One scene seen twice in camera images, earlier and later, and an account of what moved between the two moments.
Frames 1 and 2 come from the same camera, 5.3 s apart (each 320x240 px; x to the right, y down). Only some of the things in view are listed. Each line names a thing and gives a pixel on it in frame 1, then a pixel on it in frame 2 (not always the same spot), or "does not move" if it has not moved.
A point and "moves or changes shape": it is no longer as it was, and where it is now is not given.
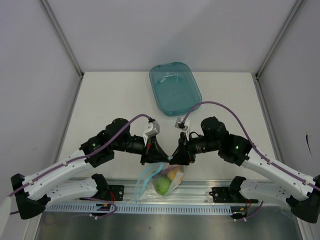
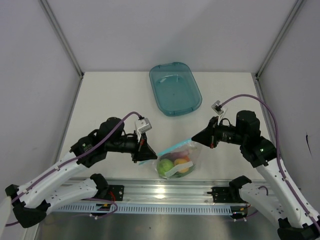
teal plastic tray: x=174 y=89 does not move
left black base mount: x=115 y=192 does not move
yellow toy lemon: x=172 y=174 moves or changes shape
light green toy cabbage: x=161 y=184 to x=164 y=166
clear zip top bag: x=158 y=181 moves or changes shape
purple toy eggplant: x=164 y=172 moves or changes shape
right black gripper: x=184 y=154 to x=209 y=136
